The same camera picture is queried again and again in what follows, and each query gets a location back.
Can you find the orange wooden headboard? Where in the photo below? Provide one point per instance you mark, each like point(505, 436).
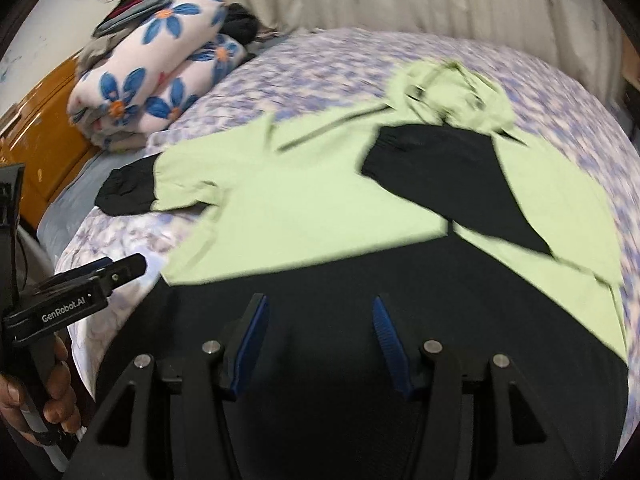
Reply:
point(45, 125)

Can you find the person's left hand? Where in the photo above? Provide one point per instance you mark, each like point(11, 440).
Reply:
point(10, 400)

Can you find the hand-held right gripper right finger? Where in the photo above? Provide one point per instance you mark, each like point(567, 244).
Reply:
point(390, 340)

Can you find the cat print fleece blanket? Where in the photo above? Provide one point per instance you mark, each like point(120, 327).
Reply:
point(325, 50)

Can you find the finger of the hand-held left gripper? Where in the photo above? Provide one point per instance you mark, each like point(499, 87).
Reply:
point(125, 270)
point(70, 277)

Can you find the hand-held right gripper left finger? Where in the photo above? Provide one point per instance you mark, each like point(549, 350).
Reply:
point(250, 340)

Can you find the folded blue flower blanket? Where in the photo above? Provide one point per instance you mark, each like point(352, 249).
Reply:
point(165, 60)

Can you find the grey blue bed sheet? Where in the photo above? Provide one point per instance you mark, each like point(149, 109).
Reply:
point(75, 185)

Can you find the pile of grey clothes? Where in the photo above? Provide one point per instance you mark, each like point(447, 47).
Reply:
point(130, 12)

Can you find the green and black hoodie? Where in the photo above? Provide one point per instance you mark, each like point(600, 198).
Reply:
point(300, 200)

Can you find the dark clothes heap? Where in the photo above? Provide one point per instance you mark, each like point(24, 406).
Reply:
point(242, 22)

